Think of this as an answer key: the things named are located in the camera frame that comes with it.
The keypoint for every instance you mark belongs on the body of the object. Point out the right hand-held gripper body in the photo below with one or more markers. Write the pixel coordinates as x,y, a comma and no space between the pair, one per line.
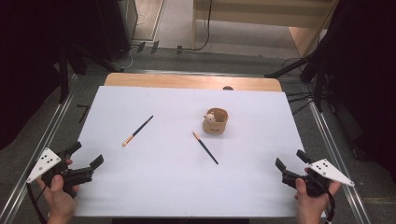
330,172

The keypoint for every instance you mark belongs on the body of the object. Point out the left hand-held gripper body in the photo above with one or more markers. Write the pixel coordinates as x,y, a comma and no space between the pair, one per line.
46,161

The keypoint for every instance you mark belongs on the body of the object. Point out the dark chopstick with orange end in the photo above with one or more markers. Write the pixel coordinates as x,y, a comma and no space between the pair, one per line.
138,130
205,147

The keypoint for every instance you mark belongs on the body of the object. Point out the beige cup with small figure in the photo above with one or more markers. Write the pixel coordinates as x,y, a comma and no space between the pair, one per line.
214,126

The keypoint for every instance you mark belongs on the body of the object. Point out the person's right hand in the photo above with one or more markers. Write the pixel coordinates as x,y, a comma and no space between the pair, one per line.
311,208

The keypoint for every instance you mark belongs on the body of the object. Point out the person's left hand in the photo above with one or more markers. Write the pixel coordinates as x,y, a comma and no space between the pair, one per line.
59,205

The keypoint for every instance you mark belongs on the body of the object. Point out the black metal stand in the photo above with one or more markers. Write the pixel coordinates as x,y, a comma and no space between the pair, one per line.
63,74

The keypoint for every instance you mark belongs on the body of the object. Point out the white table mat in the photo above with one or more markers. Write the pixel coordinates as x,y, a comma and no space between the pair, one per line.
174,180

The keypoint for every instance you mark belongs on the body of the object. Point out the black tripod stand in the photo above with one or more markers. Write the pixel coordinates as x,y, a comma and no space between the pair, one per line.
317,68

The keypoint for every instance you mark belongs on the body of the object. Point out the dark table grommet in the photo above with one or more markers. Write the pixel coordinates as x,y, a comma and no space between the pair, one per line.
228,88

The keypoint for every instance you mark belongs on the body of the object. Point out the wooden table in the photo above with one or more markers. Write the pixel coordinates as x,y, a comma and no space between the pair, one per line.
186,81

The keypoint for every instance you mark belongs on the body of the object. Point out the dark cabinet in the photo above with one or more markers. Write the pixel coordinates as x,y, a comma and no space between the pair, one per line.
112,28

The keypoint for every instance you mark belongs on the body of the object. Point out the light wooden furniture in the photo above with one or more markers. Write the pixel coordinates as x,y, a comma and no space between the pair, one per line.
264,15

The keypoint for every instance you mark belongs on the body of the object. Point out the metal floor rail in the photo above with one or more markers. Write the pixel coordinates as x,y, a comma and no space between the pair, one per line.
339,155
34,149

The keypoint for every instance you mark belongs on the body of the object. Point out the black bracket on floor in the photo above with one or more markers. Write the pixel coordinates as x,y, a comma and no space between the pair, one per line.
83,112

